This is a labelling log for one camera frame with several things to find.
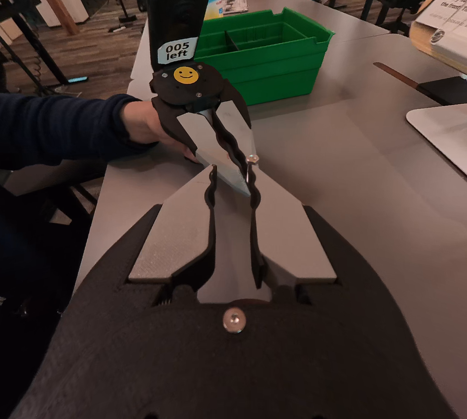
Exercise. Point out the green plastic bin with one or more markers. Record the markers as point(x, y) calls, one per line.
point(277, 75)

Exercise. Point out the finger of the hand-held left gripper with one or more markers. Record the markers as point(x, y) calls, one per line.
point(208, 145)
point(239, 127)

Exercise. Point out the person's left forearm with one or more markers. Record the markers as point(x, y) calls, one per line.
point(54, 127)

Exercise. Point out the white marker pen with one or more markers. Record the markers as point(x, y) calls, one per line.
point(117, 29)

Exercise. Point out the silver bolt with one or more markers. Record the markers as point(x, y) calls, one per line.
point(252, 158)

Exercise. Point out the person's left hand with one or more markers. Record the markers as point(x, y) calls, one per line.
point(142, 123)

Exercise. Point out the black flat block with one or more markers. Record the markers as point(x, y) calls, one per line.
point(445, 92)

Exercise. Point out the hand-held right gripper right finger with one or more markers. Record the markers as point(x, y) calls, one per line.
point(292, 240)

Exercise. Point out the small printed booklet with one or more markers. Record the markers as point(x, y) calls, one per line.
point(235, 6)

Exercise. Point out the white cabinet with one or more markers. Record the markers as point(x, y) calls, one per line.
point(69, 2)

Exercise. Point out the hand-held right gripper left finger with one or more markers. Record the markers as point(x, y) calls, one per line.
point(175, 240)

